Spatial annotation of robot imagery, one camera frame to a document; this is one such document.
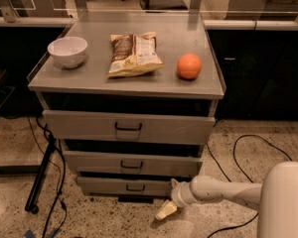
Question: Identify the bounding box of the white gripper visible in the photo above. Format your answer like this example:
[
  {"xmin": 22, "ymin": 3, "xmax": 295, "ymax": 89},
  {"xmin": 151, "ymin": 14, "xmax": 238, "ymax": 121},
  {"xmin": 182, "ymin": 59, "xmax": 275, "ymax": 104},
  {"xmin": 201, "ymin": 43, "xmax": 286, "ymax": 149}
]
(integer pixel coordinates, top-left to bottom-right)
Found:
[{"xmin": 155, "ymin": 178, "xmax": 195, "ymax": 220}]

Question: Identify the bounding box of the grey bottom drawer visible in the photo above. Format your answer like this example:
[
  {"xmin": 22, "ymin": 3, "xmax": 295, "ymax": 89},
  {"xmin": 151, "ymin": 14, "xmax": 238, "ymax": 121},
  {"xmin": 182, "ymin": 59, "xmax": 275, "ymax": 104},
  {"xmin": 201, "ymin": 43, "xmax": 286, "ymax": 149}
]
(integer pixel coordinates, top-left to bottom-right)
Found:
[{"xmin": 76, "ymin": 177, "xmax": 172, "ymax": 197}]

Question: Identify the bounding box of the grey drawer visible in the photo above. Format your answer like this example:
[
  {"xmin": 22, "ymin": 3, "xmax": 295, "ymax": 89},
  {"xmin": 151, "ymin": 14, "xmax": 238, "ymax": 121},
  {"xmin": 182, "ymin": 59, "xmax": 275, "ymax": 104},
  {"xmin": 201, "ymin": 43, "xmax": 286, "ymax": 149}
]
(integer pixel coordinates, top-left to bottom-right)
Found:
[
  {"xmin": 64, "ymin": 151, "xmax": 202, "ymax": 178},
  {"xmin": 76, "ymin": 177, "xmax": 172, "ymax": 197},
  {"xmin": 43, "ymin": 110, "xmax": 215, "ymax": 145}
]

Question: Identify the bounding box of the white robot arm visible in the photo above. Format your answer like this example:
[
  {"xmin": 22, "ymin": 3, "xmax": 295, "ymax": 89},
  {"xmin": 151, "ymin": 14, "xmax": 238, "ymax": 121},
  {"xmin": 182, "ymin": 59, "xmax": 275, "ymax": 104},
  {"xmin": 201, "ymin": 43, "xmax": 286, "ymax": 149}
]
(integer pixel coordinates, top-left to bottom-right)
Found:
[{"xmin": 155, "ymin": 162, "xmax": 298, "ymax": 238}]

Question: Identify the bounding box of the grey metal drawer cabinet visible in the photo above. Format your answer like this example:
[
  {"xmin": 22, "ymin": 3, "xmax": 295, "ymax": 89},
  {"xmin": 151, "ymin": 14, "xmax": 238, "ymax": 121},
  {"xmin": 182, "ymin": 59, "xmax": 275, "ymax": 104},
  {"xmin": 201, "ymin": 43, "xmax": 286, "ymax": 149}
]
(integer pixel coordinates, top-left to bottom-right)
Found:
[{"xmin": 27, "ymin": 11, "xmax": 226, "ymax": 204}]

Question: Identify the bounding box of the grey middle drawer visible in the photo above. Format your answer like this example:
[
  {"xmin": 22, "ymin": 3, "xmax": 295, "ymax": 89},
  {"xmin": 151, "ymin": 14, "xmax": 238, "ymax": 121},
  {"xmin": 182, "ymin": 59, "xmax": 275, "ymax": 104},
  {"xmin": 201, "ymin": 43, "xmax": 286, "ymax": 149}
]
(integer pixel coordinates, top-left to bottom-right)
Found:
[{"xmin": 64, "ymin": 151, "xmax": 202, "ymax": 178}]

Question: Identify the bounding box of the grey top drawer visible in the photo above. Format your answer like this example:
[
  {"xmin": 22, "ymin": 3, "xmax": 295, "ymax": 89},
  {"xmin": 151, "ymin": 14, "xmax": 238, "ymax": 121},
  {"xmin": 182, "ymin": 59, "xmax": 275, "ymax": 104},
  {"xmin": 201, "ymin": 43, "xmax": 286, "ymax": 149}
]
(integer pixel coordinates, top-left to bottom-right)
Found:
[{"xmin": 43, "ymin": 110, "xmax": 215, "ymax": 145}]

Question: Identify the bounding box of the orange fruit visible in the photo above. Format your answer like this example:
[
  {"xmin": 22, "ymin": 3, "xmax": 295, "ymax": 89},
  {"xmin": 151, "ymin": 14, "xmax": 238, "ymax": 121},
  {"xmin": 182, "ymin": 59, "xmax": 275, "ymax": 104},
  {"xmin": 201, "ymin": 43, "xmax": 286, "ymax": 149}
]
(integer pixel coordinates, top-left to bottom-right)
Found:
[{"xmin": 177, "ymin": 54, "xmax": 202, "ymax": 80}]

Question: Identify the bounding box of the black stand leg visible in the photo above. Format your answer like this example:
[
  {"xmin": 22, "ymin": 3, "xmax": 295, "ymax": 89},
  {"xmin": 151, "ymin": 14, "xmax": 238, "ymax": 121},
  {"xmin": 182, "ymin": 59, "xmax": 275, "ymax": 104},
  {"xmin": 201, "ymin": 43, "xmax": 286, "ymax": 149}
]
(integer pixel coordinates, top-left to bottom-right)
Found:
[{"xmin": 25, "ymin": 134, "xmax": 56, "ymax": 214}]

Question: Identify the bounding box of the brown white chip bag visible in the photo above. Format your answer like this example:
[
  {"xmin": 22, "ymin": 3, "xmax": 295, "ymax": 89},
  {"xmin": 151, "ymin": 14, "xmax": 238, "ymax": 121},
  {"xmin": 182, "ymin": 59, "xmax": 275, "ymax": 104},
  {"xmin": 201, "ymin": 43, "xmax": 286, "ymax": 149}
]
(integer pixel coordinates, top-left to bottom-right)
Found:
[{"xmin": 107, "ymin": 32, "xmax": 164, "ymax": 78}]

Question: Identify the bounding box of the white ceramic bowl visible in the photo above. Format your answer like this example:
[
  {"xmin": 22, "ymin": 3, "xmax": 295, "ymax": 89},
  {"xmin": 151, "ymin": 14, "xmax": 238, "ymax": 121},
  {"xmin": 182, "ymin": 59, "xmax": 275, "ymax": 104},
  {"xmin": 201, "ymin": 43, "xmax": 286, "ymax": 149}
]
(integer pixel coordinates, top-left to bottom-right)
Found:
[{"xmin": 48, "ymin": 37, "xmax": 87, "ymax": 68}]

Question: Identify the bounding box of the black cable left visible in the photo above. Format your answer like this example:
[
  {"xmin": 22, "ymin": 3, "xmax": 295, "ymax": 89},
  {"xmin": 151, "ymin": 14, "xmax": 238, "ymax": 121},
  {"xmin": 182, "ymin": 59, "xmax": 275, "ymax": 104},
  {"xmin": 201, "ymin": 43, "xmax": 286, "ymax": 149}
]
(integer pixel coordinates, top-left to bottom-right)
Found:
[{"xmin": 27, "ymin": 116, "xmax": 69, "ymax": 238}]

